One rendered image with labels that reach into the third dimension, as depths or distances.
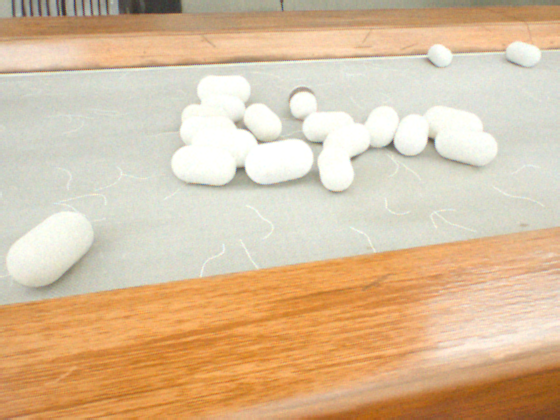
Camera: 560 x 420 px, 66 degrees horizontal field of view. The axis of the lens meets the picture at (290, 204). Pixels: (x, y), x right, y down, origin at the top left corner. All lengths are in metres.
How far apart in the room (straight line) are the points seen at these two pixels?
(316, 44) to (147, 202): 0.28
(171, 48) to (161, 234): 0.26
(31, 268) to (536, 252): 0.18
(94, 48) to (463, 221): 0.34
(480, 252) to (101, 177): 0.19
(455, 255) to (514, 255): 0.02
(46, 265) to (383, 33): 0.39
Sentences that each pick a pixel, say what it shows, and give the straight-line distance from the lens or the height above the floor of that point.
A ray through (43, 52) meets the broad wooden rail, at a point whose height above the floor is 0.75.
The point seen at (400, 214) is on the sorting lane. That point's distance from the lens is 0.22.
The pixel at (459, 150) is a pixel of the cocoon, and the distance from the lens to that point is 0.27.
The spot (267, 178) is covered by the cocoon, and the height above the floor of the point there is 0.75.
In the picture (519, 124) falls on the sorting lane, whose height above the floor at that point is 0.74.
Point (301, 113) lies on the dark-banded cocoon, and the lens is 0.30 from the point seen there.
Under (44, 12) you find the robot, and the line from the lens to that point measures 0.61.
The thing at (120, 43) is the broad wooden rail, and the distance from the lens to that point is 0.44.
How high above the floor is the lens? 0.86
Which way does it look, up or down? 35 degrees down
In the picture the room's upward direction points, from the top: 2 degrees clockwise
